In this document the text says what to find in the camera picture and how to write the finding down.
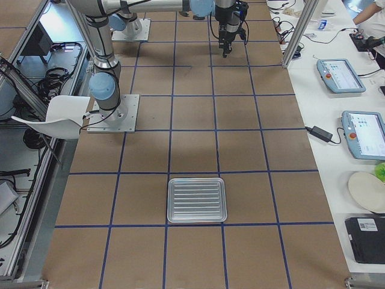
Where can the lower teach pendant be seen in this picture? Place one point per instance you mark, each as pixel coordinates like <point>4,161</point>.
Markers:
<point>364,133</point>

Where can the person in white shirt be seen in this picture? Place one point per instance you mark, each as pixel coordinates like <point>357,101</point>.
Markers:
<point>371,20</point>

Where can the teach pendant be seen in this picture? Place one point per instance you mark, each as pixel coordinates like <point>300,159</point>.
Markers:
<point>364,133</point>
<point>339,76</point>

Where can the aluminium frame post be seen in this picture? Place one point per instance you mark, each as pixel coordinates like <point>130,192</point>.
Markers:
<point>307,13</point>

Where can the cream round plate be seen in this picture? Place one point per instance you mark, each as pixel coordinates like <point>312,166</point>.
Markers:
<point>368,191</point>

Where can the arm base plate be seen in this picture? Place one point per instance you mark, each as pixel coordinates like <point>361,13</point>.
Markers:
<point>135,31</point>
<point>122,120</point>

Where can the black laptop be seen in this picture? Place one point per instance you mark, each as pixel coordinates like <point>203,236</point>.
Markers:
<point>366,236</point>

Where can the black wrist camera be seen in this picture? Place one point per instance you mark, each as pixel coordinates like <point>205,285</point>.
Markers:
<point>241,9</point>

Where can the upper teach pendant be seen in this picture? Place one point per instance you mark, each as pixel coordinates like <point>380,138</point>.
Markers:
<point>339,76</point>

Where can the silver ribbed metal tray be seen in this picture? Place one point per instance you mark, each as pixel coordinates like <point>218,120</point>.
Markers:
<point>196,200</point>

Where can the black power adapter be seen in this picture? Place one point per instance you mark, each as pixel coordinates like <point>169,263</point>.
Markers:
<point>319,133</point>

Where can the black box under frame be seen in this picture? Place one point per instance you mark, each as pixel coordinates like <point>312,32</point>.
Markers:
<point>39,44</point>

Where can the white chair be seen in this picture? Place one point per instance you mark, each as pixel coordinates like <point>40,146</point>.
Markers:
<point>63,117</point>

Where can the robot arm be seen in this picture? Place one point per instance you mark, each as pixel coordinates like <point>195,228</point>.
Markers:
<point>230,15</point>
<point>97,15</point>

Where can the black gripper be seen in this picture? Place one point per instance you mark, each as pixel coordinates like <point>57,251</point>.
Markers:
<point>226,36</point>

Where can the green object on table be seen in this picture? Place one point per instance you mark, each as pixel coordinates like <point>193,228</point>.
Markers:
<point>380,171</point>

